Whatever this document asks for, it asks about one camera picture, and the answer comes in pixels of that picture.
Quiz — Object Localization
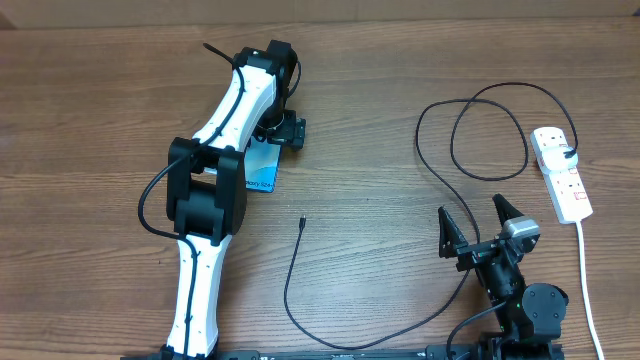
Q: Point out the blue Galaxy smartphone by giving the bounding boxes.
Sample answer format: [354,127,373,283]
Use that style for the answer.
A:
[244,138,281,193]

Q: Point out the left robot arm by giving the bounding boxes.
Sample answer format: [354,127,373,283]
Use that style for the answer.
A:
[158,40,306,359]

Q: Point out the white power strip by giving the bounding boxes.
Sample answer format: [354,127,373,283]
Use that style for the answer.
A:
[530,127,593,224]

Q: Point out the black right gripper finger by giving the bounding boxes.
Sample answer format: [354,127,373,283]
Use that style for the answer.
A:
[492,194,523,227]
[438,207,469,258]

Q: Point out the white charger plug adapter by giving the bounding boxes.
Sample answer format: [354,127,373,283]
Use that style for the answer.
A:
[539,146,578,174]

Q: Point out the black USB charging cable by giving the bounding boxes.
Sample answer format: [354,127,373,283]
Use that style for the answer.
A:
[283,82,580,351]

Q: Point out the white power strip cord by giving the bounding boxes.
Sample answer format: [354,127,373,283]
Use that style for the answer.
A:
[575,221,606,360]

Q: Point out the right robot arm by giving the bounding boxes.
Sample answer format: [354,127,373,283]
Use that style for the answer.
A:
[438,194,569,359]

